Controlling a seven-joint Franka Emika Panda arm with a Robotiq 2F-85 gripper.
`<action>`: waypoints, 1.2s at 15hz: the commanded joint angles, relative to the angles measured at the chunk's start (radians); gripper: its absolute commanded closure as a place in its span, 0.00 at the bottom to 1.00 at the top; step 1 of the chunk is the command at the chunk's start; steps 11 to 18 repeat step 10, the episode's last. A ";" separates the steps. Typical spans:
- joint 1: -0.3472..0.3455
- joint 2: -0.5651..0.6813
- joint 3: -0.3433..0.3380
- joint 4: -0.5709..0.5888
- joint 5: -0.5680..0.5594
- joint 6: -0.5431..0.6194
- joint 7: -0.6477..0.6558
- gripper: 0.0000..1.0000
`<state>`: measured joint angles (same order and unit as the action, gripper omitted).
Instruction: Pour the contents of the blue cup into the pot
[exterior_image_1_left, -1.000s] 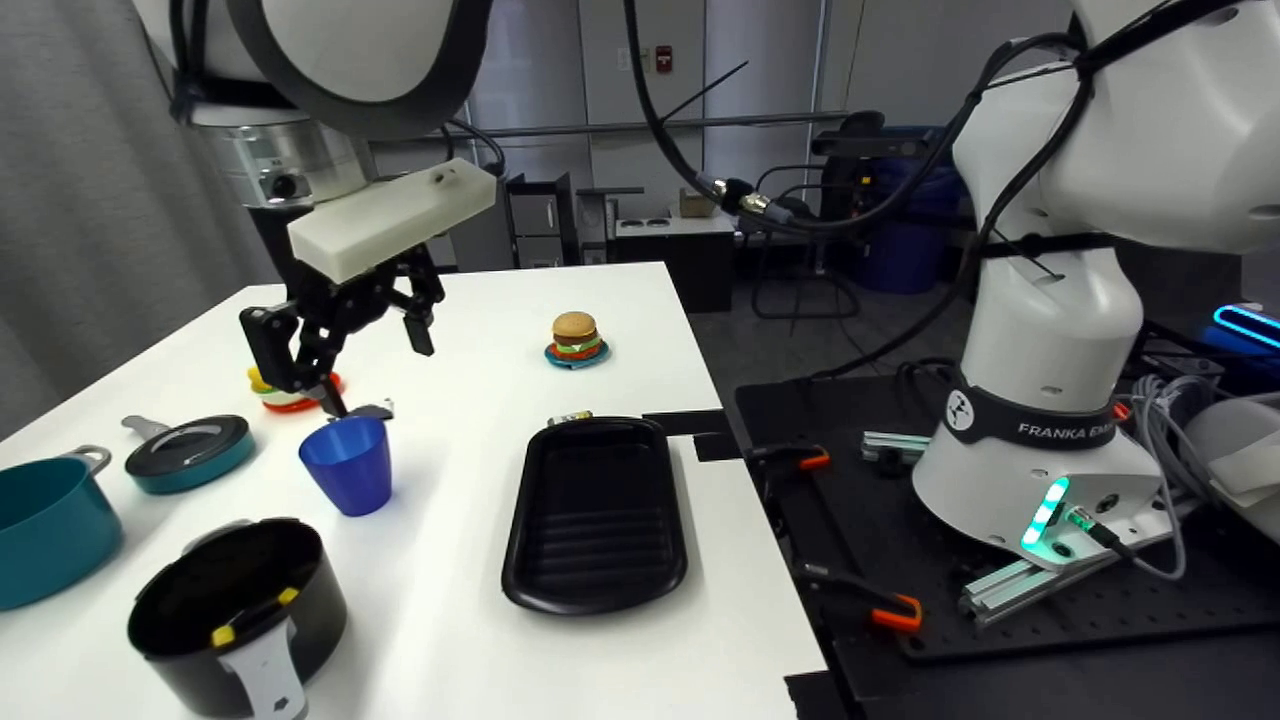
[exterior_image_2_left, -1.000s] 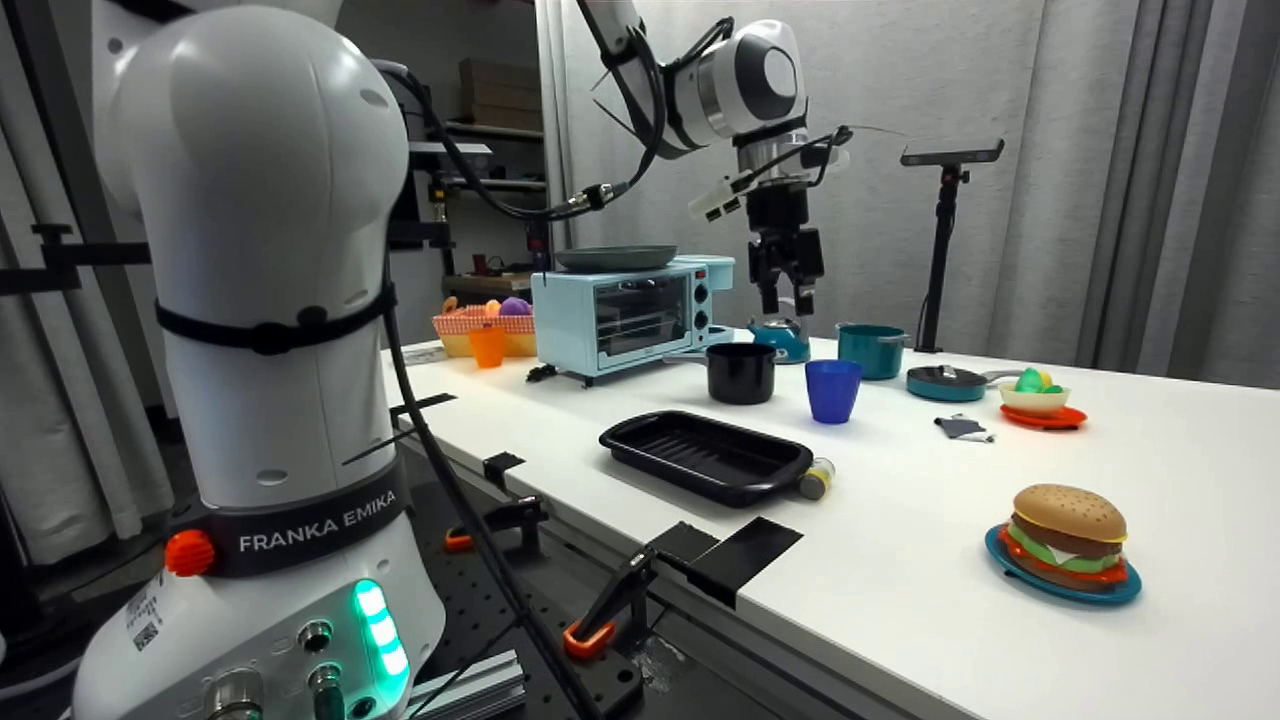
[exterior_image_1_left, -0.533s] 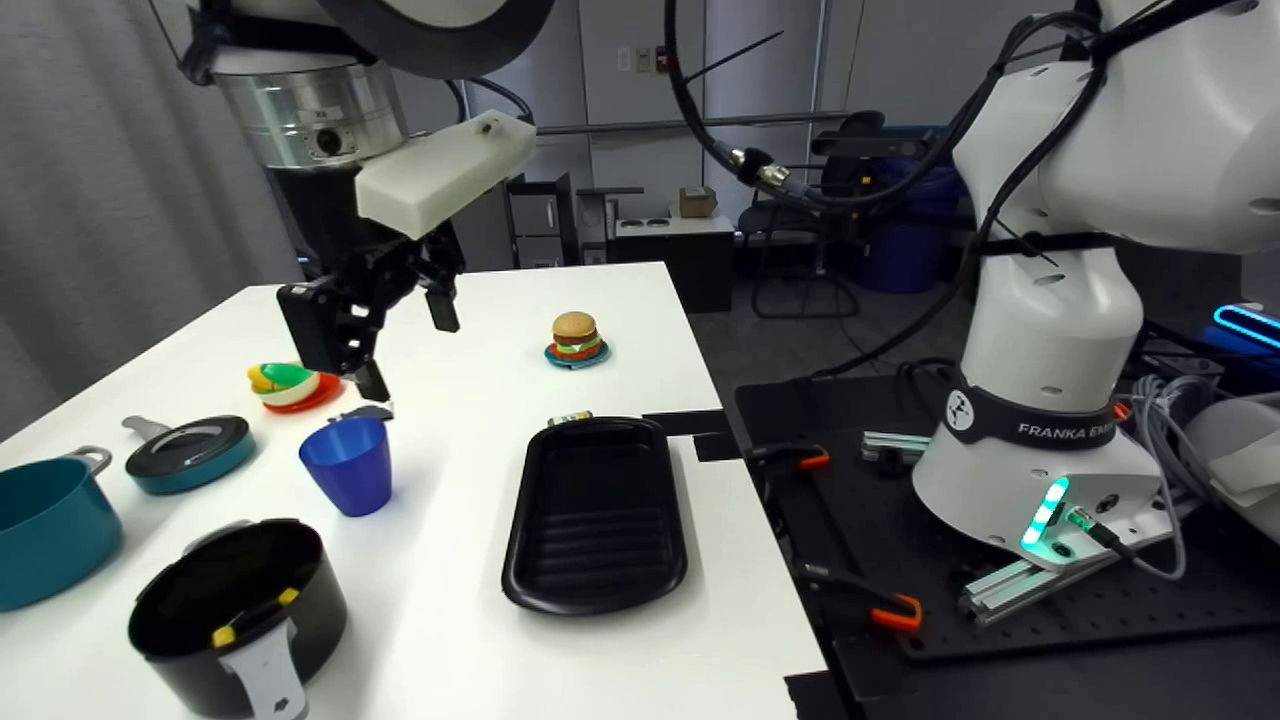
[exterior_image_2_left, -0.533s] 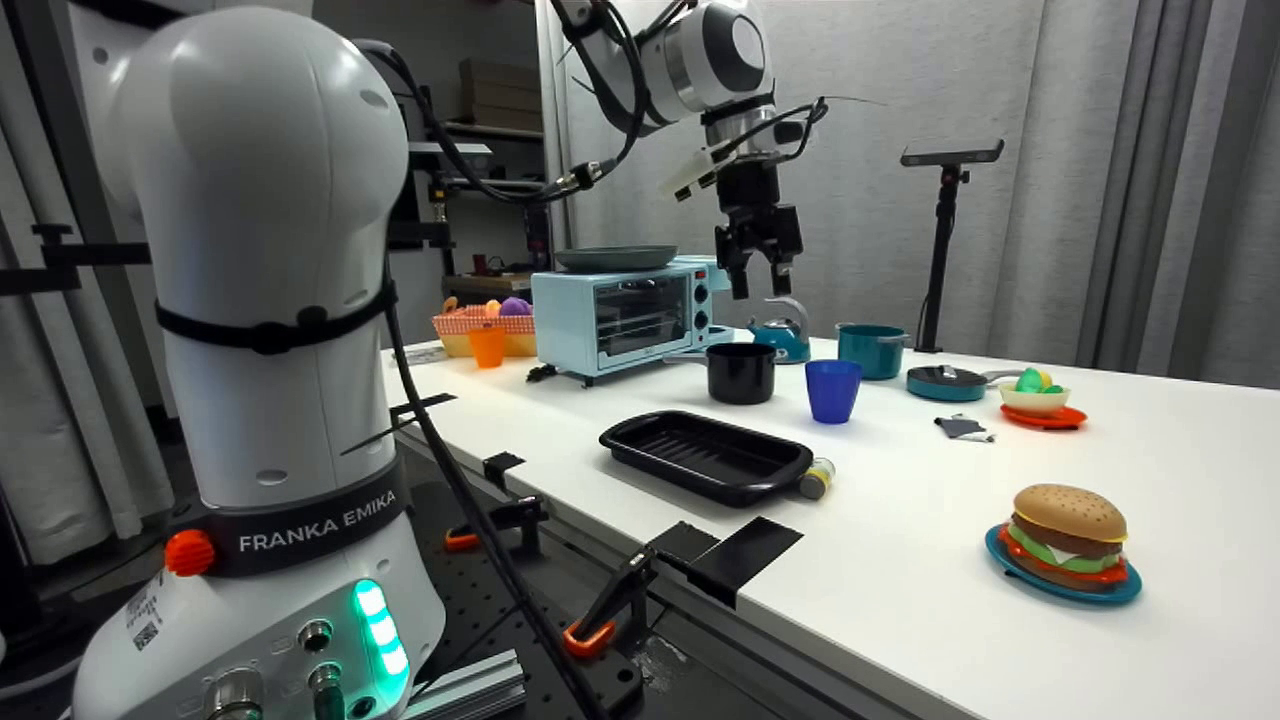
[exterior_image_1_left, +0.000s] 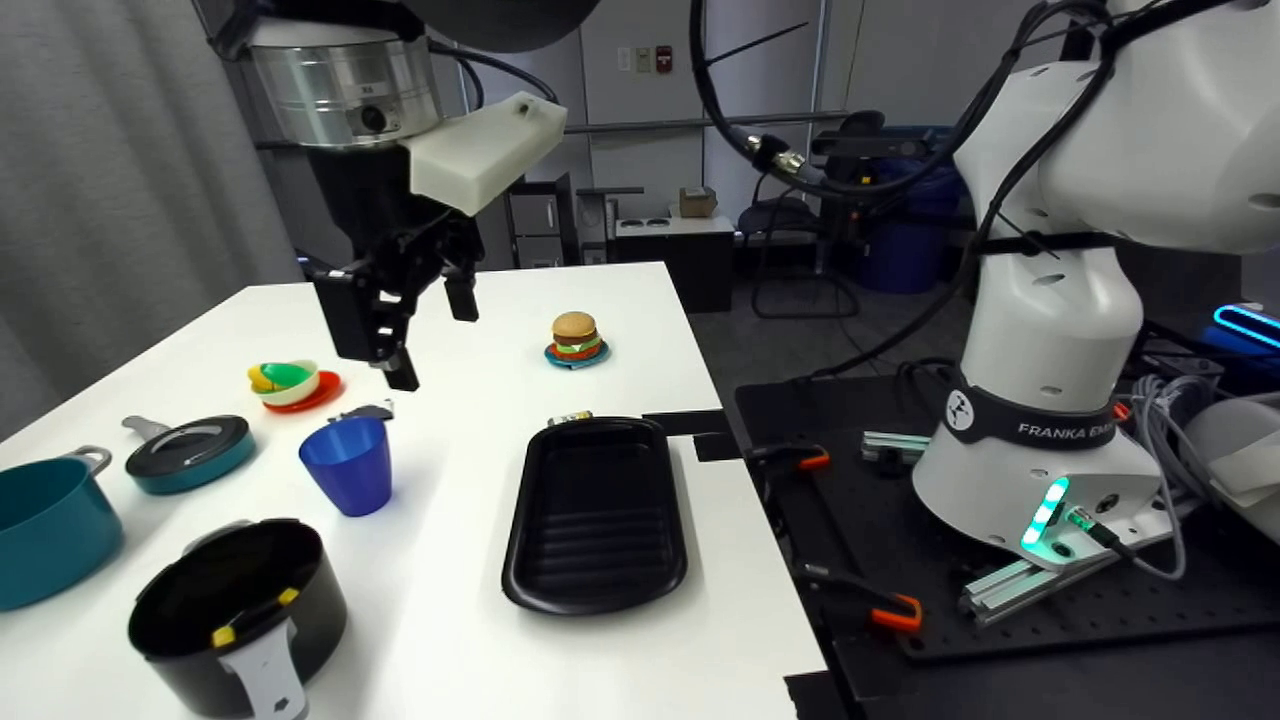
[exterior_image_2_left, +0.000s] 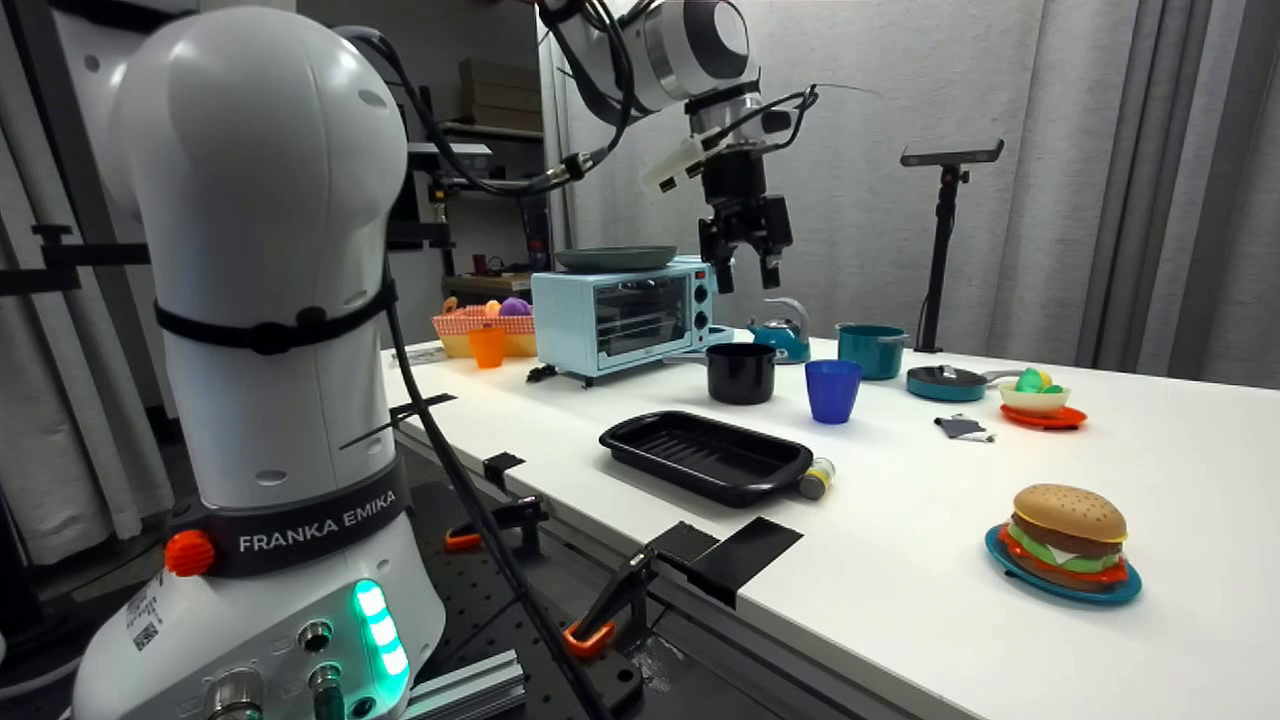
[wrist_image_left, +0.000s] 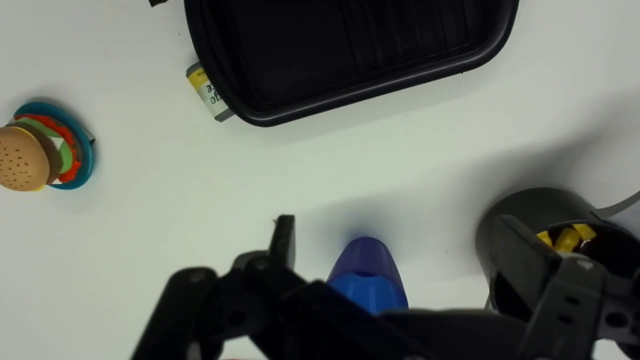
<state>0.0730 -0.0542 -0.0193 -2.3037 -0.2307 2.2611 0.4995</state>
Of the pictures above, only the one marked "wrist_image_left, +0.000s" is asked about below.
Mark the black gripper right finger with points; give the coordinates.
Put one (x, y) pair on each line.
(573, 306)

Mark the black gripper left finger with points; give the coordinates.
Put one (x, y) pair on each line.
(221, 306)

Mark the yellow toy piece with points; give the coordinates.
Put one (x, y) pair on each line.
(571, 239)
(545, 239)

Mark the blue plastic cup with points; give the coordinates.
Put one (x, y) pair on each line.
(367, 273)

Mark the small teal plate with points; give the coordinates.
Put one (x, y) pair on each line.
(84, 157)

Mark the small yellow labelled can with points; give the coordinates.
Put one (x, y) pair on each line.
(208, 92)

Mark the toy burger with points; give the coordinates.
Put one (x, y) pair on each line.
(23, 159)

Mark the black ridged grill tray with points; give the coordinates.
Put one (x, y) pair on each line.
(346, 46)

